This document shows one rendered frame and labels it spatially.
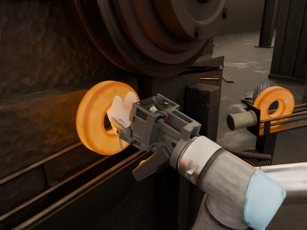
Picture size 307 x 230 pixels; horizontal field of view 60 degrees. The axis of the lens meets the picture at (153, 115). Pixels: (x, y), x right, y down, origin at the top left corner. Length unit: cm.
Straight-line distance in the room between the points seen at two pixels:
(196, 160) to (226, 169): 5
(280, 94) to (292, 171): 54
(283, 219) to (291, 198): 113
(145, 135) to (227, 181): 16
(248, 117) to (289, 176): 48
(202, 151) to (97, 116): 22
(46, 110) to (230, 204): 40
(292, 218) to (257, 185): 131
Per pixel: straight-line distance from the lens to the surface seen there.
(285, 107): 109
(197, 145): 42
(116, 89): 55
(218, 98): 92
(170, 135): 45
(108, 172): 61
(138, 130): 48
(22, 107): 57
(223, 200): 41
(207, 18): 66
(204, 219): 46
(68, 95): 61
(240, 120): 98
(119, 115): 52
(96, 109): 52
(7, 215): 60
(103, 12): 52
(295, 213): 175
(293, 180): 54
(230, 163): 41
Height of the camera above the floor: 103
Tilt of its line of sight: 21 degrees down
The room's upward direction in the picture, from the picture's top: straight up
